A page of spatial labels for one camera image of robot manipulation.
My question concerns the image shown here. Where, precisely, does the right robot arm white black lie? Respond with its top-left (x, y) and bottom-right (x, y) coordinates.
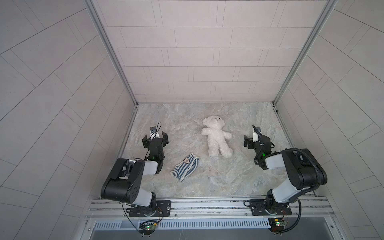
top-left (244, 135), bottom-right (328, 215)

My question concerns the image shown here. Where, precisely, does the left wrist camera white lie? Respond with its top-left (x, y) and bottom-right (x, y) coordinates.
top-left (150, 126), bottom-right (160, 140)

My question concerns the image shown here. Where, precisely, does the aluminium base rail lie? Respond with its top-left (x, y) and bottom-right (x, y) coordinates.
top-left (85, 195), bottom-right (335, 220)

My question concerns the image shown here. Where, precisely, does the green circuit board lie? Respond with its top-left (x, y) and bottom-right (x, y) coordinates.
top-left (268, 218), bottom-right (287, 233)
top-left (139, 220), bottom-right (158, 236)

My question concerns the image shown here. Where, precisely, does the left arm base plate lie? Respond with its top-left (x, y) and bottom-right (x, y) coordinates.
top-left (129, 200), bottom-right (172, 218)

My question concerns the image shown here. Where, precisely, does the right corner aluminium profile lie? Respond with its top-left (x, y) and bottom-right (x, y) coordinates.
top-left (272, 0), bottom-right (338, 105)

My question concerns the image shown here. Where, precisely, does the corner aluminium profile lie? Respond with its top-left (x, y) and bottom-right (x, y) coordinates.
top-left (84, 0), bottom-right (139, 106)
top-left (272, 0), bottom-right (338, 105)

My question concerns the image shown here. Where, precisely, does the white plush teddy bear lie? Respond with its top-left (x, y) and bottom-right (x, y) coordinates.
top-left (202, 116), bottom-right (233, 158)

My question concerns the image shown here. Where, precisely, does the left corner aluminium profile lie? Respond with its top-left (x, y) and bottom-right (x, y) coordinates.
top-left (84, 0), bottom-right (139, 106)

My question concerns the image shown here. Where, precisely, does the blue white striped knit sweater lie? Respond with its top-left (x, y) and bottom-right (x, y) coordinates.
top-left (171, 153), bottom-right (200, 182)

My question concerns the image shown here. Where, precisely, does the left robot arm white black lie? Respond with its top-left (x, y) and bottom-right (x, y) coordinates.
top-left (101, 132), bottom-right (169, 217)

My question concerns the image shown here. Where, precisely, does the left green circuit board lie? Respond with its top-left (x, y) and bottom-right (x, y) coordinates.
top-left (139, 220), bottom-right (158, 236)

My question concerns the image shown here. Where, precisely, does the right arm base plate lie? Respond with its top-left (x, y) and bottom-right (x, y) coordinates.
top-left (244, 199), bottom-right (292, 216)

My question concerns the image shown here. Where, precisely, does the white ventilation grille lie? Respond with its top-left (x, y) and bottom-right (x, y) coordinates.
top-left (94, 218), bottom-right (271, 231)

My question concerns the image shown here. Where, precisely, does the right green circuit board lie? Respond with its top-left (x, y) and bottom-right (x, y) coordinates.
top-left (268, 218), bottom-right (287, 233)

